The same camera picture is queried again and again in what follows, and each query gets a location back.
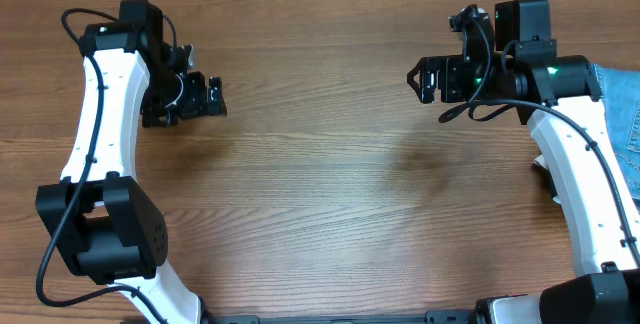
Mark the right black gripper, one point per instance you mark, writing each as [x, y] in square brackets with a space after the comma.
[440, 79]

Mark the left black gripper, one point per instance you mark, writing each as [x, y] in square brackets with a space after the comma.
[197, 104]

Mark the blue denim jeans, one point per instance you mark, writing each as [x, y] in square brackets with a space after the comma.
[620, 95]

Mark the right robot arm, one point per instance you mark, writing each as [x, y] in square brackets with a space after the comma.
[509, 61]

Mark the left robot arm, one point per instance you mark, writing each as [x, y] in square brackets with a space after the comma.
[100, 221]

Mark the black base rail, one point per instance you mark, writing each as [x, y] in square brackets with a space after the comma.
[449, 316]

